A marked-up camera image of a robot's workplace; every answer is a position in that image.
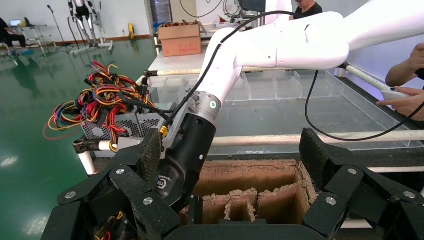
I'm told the black tripod stand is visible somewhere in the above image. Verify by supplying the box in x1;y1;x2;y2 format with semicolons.
46;4;78;53

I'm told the bare operator forearm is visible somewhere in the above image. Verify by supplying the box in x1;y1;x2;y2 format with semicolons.
385;42;424;88

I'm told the white work table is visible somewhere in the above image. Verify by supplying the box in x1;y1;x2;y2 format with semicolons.
148;41;213;72

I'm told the brown cardboard carton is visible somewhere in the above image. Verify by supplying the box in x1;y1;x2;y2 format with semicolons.
157;20;208;58

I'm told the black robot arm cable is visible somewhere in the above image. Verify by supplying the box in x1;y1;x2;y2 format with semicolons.
162;10;301;138

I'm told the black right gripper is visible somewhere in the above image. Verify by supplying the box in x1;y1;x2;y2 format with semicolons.
152;113;218;226

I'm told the bare operator hand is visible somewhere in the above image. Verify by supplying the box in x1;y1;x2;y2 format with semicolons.
375;86;424;122

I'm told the white vertical leg pipe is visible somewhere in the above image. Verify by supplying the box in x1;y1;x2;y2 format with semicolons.
77;150;98;176

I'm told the clear acrylic divider tray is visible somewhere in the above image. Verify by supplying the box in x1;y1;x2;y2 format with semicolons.
149;70;424;150

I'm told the person in black shirt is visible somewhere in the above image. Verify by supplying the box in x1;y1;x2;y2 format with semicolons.
288;0;324;21

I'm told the grey power supply with cables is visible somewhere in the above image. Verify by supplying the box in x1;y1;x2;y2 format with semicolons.
94;211;133;240
115;74;176;139
43;60;150;154

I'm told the white folding table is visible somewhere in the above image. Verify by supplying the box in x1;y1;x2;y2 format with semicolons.
13;24;57;51

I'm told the humanoid robot on stand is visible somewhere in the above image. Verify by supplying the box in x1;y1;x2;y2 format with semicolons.
67;0;114;56

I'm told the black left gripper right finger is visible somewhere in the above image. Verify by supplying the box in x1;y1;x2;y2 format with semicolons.
299;127;424;240

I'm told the seated person in black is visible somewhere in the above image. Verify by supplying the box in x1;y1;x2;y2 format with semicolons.
0;17;27;49

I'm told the black conveyor side frame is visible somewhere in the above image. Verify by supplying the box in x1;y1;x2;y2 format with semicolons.
158;147;424;173

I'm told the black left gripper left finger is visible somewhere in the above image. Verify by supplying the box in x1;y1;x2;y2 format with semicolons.
56;128;181;240

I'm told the worn cardboard divider box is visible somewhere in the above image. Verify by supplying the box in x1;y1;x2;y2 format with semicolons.
178;158;319;226

